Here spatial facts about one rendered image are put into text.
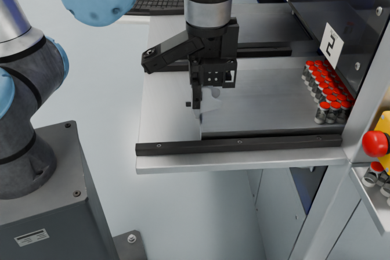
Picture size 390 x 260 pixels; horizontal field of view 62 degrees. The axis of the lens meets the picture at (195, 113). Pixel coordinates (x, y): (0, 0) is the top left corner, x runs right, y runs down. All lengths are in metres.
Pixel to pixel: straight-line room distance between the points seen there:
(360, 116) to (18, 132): 0.62
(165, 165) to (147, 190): 1.06
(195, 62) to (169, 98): 0.22
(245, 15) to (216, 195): 0.89
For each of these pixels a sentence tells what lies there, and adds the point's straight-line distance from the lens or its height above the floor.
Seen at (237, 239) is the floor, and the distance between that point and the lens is 1.53.
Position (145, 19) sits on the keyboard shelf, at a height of 0.80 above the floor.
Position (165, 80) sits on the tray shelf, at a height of 0.88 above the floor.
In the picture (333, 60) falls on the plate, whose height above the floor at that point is 1.00.
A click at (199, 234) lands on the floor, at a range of 1.53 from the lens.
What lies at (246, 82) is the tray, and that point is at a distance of 0.81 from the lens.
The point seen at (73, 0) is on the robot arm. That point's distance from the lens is 0.40.
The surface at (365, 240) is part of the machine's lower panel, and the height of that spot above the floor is 0.57.
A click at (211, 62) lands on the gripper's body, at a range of 0.56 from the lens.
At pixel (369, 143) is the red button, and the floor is 1.00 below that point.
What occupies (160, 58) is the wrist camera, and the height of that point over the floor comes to 1.06.
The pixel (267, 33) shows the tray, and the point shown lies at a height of 0.88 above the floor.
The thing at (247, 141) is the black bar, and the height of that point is 0.90.
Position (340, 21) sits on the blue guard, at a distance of 0.70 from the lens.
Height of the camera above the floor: 1.35
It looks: 41 degrees down
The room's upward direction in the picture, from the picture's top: straight up
